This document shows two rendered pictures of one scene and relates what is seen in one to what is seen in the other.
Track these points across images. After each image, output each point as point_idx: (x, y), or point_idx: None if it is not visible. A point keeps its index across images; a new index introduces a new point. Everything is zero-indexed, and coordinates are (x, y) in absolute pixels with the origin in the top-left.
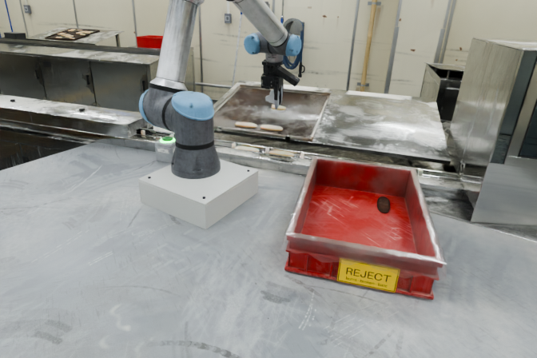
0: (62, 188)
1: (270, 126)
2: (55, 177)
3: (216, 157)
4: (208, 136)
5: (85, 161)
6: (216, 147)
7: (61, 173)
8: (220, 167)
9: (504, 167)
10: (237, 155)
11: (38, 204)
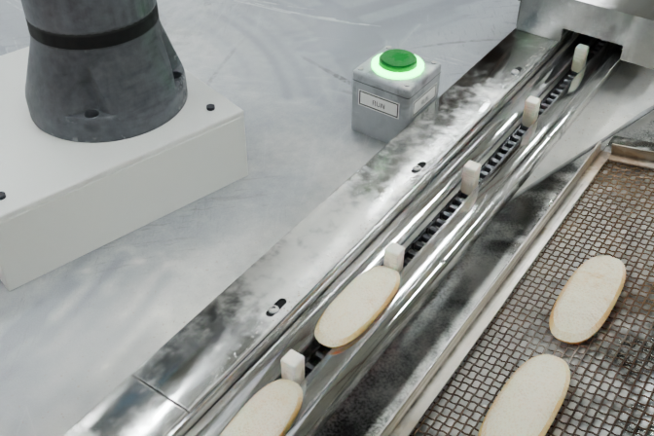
0: None
1: (520, 393)
2: None
3: (54, 91)
4: (23, 0)
5: (415, 6)
6: (381, 199)
7: None
8: (81, 143)
9: None
10: (271, 248)
11: None
